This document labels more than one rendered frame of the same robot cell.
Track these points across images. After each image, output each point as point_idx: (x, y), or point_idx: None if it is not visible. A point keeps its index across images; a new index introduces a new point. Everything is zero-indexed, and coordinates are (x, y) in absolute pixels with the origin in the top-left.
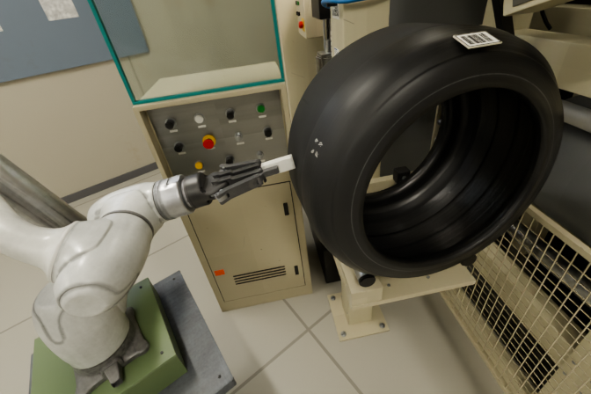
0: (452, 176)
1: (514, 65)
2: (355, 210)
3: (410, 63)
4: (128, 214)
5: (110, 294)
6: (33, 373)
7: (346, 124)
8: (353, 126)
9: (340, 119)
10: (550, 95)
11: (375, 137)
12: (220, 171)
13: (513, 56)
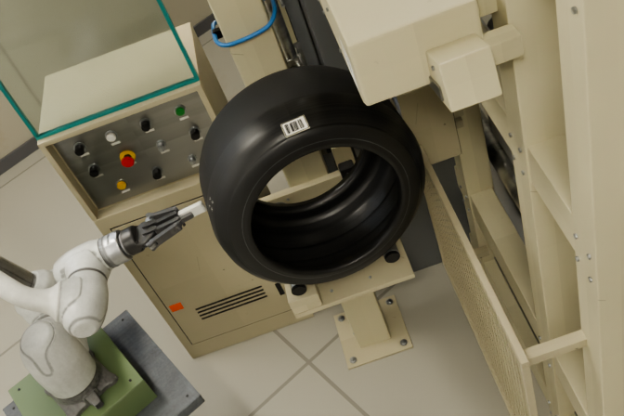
0: (386, 172)
1: (329, 134)
2: (249, 242)
3: (254, 149)
4: (88, 270)
5: (96, 321)
6: (22, 412)
7: (224, 190)
8: (228, 191)
9: (219, 187)
10: (373, 138)
11: (243, 198)
12: (147, 219)
13: (325, 129)
